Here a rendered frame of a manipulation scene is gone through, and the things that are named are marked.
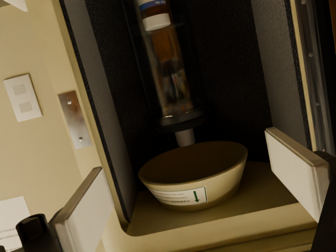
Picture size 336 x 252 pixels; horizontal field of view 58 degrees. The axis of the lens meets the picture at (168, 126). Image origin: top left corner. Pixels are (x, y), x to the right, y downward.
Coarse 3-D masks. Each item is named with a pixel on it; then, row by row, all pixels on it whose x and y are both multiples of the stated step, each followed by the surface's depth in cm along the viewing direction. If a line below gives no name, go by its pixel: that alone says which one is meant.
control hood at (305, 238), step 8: (296, 232) 39; (304, 232) 39; (312, 232) 39; (264, 240) 39; (272, 240) 39; (280, 240) 39; (288, 240) 38; (296, 240) 38; (304, 240) 38; (312, 240) 37; (224, 248) 40; (232, 248) 39; (240, 248) 39; (248, 248) 39; (256, 248) 38; (264, 248) 38; (272, 248) 38; (280, 248) 38; (288, 248) 37; (296, 248) 37; (304, 248) 37
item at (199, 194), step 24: (192, 144) 56; (216, 144) 54; (240, 144) 50; (144, 168) 51; (168, 168) 55; (192, 168) 56; (216, 168) 54; (240, 168) 43; (168, 192) 42; (192, 192) 41; (216, 192) 42
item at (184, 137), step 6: (198, 120) 42; (204, 120) 44; (168, 126) 42; (174, 126) 42; (180, 126) 42; (186, 126) 42; (192, 126) 42; (162, 132) 44; (168, 132) 43; (180, 132) 45; (186, 132) 45; (192, 132) 46; (180, 138) 45; (186, 138) 45; (192, 138) 45; (180, 144) 46; (186, 144) 45
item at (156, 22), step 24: (120, 0) 40; (144, 0) 38; (168, 0) 38; (144, 24) 39; (168, 24) 39; (144, 48) 40; (168, 48) 39; (192, 48) 41; (144, 72) 41; (168, 72) 40; (192, 72) 41; (144, 96) 43; (168, 96) 41; (192, 96) 41; (192, 120) 41
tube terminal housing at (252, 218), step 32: (32, 0) 34; (64, 32) 38; (64, 64) 36; (96, 128) 40; (96, 160) 38; (256, 192) 44; (288, 192) 42; (128, 224) 43; (160, 224) 42; (192, 224) 40; (224, 224) 40; (256, 224) 40; (288, 224) 40
